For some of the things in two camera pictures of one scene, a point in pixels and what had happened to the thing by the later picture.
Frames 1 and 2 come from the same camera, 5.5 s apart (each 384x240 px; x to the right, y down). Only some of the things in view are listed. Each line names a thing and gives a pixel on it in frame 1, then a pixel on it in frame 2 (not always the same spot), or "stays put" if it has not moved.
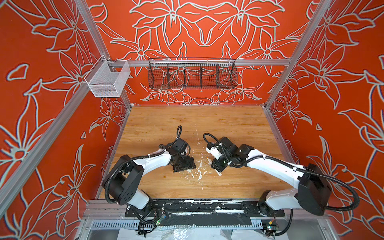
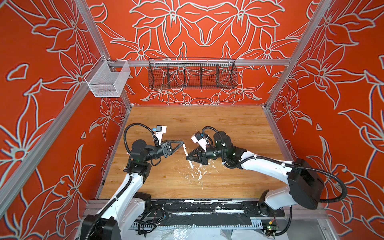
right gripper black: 215,164 -> 203,159
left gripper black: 189,162 -> 165,149
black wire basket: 192,73 stays put
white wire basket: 107,78 stays put
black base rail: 184,208 stays put
